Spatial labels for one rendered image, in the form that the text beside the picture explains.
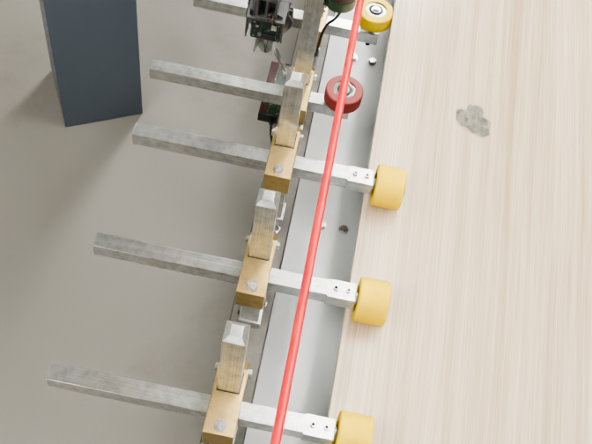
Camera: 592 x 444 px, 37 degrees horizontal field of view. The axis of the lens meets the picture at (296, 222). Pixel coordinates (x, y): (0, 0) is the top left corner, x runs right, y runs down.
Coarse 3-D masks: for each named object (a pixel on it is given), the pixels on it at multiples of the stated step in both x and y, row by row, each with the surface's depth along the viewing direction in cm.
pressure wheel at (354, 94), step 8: (336, 80) 186; (352, 80) 187; (328, 88) 185; (336, 88) 186; (352, 88) 186; (360, 88) 186; (328, 96) 184; (336, 96) 184; (352, 96) 185; (360, 96) 185; (328, 104) 186; (336, 104) 184; (344, 104) 184; (352, 104) 184; (344, 112) 186
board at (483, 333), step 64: (448, 0) 204; (512, 0) 206; (576, 0) 209; (384, 64) 193; (448, 64) 193; (512, 64) 195; (576, 64) 198; (384, 128) 182; (448, 128) 184; (512, 128) 186; (576, 128) 188; (448, 192) 175; (512, 192) 177; (576, 192) 179; (384, 256) 166; (448, 256) 167; (512, 256) 169; (576, 256) 170; (448, 320) 160; (512, 320) 161; (576, 320) 163; (384, 384) 152; (448, 384) 153; (512, 384) 155; (576, 384) 156
